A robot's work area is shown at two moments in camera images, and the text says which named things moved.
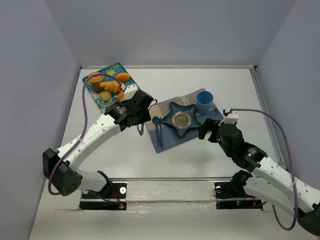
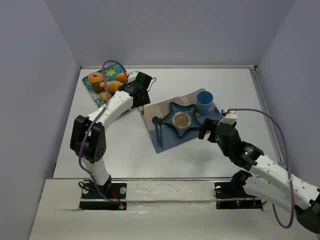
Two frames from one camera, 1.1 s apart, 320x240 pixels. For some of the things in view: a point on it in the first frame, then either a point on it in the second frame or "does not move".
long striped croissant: (112, 86) does not move
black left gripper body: (139, 120) -> (141, 107)
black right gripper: (208, 128) does not move
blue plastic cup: (204, 99) does not move
